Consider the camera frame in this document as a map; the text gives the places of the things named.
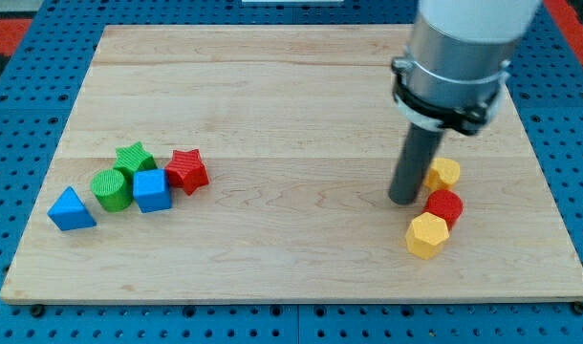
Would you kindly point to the yellow heart block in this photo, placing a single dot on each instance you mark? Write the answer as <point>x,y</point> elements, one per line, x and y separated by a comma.
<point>443,174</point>

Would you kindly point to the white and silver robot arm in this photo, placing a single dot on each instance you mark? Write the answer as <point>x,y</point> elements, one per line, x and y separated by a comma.
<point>453,69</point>

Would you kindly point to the light wooden board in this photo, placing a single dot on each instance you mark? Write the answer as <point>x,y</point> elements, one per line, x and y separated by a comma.
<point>300,136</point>

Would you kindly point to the red star block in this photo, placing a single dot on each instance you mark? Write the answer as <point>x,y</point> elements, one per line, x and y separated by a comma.
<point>187,171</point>

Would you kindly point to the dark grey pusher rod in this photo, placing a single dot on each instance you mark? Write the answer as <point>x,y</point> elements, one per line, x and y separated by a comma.
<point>419,149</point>

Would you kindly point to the blue cube block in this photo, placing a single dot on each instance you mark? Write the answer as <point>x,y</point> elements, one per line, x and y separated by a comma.
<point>151,190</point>

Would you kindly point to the yellow hexagon block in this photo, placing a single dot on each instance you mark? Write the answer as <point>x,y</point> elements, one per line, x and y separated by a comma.
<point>426,235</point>

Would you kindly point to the red cylinder block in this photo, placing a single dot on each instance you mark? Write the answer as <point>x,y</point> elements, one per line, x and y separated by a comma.
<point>445,204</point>

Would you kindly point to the green star block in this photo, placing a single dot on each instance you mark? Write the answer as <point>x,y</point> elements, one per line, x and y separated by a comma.
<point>132,159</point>

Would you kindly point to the green cylinder block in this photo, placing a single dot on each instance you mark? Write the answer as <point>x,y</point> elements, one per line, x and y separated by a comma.
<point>112,190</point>

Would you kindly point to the blue triangle block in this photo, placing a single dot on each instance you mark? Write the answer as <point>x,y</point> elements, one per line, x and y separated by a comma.
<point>68,212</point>

